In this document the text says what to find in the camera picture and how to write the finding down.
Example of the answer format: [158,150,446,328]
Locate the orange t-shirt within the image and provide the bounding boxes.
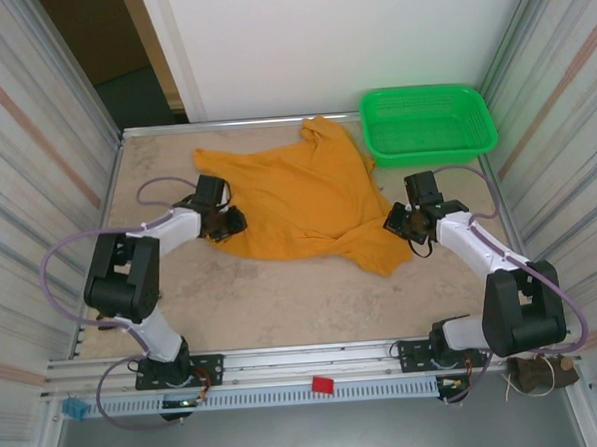
[190,110,415,289]

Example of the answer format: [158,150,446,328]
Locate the green plastic basket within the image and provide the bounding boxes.
[359,81,501,171]

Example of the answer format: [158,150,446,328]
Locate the brown wooden door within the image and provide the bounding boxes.
[35,0,155,91]

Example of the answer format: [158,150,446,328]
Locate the brown cloth pouch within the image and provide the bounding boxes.
[505,351,582,399]

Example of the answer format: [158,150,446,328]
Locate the small red block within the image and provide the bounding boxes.
[311,375,337,397]

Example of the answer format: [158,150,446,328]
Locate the small blue block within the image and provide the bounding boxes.
[60,397,89,422]

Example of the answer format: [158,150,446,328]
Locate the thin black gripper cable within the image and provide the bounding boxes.
[407,235,436,263]

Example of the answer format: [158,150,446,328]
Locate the aluminium table edge rail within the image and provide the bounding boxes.
[120,112,364,140]

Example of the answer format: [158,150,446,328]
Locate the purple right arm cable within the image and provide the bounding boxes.
[431,157,591,362]

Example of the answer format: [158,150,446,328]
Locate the beige door frame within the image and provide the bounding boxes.
[119,0,192,116]

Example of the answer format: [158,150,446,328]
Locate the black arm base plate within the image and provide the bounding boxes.
[397,336,490,375]
[133,354,226,392]

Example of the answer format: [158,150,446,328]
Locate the aluminium mounting rail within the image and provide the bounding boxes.
[39,331,582,398]

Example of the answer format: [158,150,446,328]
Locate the controller board with wires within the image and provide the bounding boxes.
[159,393,213,423]
[435,372,477,406]

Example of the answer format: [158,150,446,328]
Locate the white slotted cable duct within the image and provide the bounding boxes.
[81,378,442,419]

